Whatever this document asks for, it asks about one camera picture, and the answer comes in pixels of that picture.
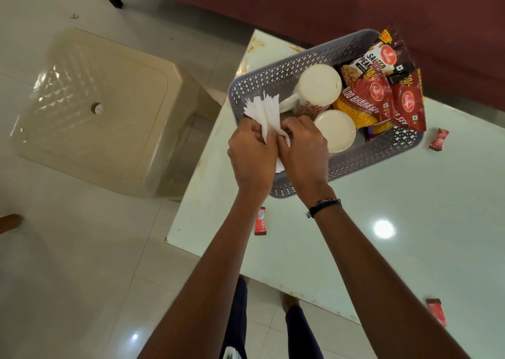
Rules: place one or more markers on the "person's right hand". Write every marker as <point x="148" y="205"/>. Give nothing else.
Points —
<point x="305" y="161"/>

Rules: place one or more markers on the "person's left hand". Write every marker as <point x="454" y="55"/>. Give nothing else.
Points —
<point x="250" y="161"/>

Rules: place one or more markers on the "person's left fingers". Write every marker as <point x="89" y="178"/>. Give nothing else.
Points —
<point x="252" y="127"/>

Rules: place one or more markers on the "person's right fingers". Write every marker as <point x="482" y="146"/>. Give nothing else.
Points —
<point x="298" y="125"/>

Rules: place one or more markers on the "bunch of white paper napkins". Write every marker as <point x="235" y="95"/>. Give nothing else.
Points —
<point x="268" y="114"/>

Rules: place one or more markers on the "person's left forearm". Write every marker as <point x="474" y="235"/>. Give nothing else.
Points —
<point x="213" y="283"/>

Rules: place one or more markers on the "person's right forearm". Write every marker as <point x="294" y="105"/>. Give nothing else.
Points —
<point x="378" y="287"/>

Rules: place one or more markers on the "short white cup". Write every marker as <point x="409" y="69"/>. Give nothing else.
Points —
<point x="335" y="130"/>

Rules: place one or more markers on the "grey perforated plastic basket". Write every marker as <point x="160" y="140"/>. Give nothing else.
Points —
<point x="276" y="74"/>

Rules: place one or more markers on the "purple wrapper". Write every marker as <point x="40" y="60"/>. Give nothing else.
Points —
<point x="369" y="132"/>

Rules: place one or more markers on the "red and yellow snack packet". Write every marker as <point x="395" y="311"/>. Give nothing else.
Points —
<point x="367" y="98"/>

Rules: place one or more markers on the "small red sachet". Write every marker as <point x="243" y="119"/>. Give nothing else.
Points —
<point x="260" y="221"/>
<point x="436" y="312"/>
<point x="438" y="139"/>

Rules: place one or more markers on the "brown and white peanut packet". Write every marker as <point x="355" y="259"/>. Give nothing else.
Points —
<point x="378" y="56"/>

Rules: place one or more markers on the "maroon sofa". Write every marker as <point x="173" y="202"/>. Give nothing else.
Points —
<point x="355" y="3"/>

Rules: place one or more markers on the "beige plastic stool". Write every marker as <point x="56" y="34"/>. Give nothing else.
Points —
<point x="98" y="110"/>

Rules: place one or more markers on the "person's left leg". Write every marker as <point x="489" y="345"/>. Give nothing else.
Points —
<point x="236" y="323"/>

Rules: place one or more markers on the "person's leg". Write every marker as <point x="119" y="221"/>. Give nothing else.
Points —
<point x="302" y="335"/>
<point x="236" y="323"/>

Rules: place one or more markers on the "person's right leg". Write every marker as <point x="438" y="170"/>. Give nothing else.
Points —
<point x="302" y="335"/>

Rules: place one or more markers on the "brown wooden piece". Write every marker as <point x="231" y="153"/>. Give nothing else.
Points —
<point x="10" y="223"/>

